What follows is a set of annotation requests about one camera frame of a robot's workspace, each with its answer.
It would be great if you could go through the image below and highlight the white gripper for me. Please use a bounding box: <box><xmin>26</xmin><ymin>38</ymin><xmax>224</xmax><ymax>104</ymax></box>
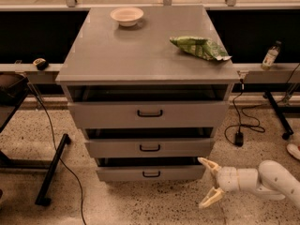
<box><xmin>198</xmin><ymin>157</ymin><xmax>259</xmax><ymax>209</ymax></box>

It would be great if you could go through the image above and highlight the grey bottom drawer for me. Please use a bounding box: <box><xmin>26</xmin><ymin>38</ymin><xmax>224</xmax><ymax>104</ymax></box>
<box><xmin>97</xmin><ymin>165</ymin><xmax>204</xmax><ymax>182</ymax></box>

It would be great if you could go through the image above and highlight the grey drawer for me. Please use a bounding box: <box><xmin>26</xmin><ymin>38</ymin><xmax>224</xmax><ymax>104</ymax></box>
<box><xmin>68</xmin><ymin>101</ymin><xmax>229</xmax><ymax>128</ymax></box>
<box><xmin>97</xmin><ymin>165</ymin><xmax>204</xmax><ymax>182</ymax></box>
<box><xmin>85</xmin><ymin>138</ymin><xmax>214</xmax><ymax>158</ymax></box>

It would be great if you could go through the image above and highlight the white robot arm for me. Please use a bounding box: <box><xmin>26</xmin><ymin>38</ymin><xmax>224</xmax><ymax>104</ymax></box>
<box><xmin>198</xmin><ymin>157</ymin><xmax>300</xmax><ymax>209</ymax></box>

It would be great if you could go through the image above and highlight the grey middle drawer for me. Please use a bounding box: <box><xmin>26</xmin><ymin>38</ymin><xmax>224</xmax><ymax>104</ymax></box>
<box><xmin>85</xmin><ymin>138</ymin><xmax>214</xmax><ymax>158</ymax></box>

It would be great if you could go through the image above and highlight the grey drawer cabinet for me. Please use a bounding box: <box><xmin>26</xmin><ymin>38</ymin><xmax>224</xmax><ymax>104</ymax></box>
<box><xmin>56</xmin><ymin>6</ymin><xmax>238</xmax><ymax>168</ymax></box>

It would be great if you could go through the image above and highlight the grey top drawer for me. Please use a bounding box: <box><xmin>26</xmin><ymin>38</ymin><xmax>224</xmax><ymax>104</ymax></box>
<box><xmin>68</xmin><ymin>101</ymin><xmax>229</xmax><ymax>128</ymax></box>

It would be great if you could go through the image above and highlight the white shoe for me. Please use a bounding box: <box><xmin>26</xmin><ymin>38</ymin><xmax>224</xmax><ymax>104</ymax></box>
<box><xmin>287</xmin><ymin>143</ymin><xmax>300</xmax><ymax>160</ymax></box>

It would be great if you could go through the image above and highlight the black rolling stand right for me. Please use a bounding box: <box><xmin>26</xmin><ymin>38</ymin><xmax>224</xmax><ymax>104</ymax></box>
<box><xmin>263</xmin><ymin>83</ymin><xmax>300</xmax><ymax>140</ymax></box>

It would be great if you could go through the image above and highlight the green chip bag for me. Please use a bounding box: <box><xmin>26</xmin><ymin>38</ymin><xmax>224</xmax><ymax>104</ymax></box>
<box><xmin>170</xmin><ymin>36</ymin><xmax>231</xmax><ymax>61</ymax></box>

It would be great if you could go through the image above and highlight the small clear bottle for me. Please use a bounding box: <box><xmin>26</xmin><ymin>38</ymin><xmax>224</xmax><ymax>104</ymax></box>
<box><xmin>261</xmin><ymin>40</ymin><xmax>281</xmax><ymax>70</ymax></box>

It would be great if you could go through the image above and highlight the black table stand left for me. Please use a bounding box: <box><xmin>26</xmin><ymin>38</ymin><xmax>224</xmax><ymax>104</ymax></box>
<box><xmin>0</xmin><ymin>83</ymin><xmax>71</xmax><ymax>206</ymax></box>

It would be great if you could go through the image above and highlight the white bowl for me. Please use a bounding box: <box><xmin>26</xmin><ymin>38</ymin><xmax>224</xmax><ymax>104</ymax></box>
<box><xmin>111</xmin><ymin>7</ymin><xmax>143</xmax><ymax>27</ymax></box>

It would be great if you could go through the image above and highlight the black tape measure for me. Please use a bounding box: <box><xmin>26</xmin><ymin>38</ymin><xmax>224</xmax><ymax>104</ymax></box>
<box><xmin>33</xmin><ymin>58</ymin><xmax>49</xmax><ymax>70</ymax></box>

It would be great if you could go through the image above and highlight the black power adapter cable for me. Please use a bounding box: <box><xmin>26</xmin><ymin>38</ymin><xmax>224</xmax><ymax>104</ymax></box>
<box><xmin>223</xmin><ymin>78</ymin><xmax>266</xmax><ymax>148</ymax></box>

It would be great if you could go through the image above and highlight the black cable left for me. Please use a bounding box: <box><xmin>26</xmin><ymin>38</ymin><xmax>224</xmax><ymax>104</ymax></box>
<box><xmin>27</xmin><ymin>82</ymin><xmax>88</xmax><ymax>225</ymax></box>

